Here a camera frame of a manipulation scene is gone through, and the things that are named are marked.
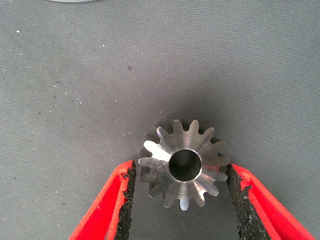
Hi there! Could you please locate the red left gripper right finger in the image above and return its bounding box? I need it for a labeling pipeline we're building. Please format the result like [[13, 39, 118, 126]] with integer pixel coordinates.
[[226, 162, 316, 240]]

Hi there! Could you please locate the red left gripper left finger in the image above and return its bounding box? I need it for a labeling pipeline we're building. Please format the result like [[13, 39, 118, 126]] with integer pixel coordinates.
[[67, 159, 138, 240]]

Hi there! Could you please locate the small steel planetary gear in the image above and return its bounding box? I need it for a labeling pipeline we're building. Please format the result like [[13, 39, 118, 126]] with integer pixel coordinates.
[[138, 119, 231, 212]]

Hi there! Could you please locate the round metal carrier plate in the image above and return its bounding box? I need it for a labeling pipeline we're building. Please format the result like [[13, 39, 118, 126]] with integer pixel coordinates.
[[46, 0, 97, 4]]

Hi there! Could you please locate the dark grey table cloth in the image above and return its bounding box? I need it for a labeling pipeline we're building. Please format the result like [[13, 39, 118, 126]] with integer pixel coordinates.
[[0, 0, 320, 240]]

